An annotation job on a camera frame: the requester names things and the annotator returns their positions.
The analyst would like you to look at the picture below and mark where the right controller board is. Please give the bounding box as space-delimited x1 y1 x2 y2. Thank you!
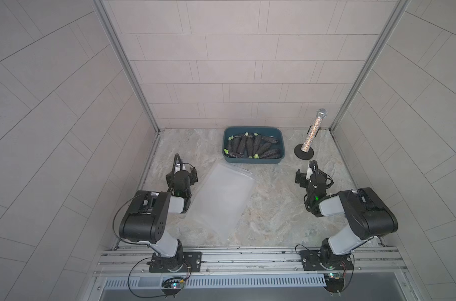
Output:
323 273 346 294

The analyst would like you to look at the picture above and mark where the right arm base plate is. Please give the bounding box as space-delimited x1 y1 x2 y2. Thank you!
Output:
298 250 354 272

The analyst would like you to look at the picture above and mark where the eggplant at bin back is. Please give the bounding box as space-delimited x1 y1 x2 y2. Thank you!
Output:
254 133 279 144

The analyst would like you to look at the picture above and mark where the eggplant at bin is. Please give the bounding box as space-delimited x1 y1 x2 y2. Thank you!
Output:
224 136 243 158
254 133 279 144
253 149 281 159

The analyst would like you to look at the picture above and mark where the teal plastic bin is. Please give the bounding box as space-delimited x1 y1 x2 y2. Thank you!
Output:
222 126 285 164

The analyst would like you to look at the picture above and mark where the aluminium mounting rail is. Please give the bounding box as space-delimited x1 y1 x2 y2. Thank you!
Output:
94 247 408 277

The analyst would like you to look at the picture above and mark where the left controller board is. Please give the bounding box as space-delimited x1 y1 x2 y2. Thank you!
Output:
161 277 186 297

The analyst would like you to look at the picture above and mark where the eggplant at bin front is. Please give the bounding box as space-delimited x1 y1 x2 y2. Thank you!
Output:
253 149 281 159

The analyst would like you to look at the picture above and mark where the clear zip-top bag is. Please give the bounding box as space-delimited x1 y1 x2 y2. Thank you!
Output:
187 159 256 242

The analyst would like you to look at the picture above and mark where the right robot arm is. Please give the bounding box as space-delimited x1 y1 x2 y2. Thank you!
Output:
295 160 398 266

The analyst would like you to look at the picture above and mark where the eggplant at bin left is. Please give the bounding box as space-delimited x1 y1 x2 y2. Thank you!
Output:
224 136 243 158

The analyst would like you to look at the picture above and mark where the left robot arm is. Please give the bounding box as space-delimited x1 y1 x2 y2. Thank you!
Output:
115 163 198 264

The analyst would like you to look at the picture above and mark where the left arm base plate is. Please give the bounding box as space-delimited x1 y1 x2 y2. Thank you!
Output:
149 252 202 273

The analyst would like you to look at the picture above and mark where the controller board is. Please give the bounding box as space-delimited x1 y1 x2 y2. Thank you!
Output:
161 277 186 297
323 273 346 294

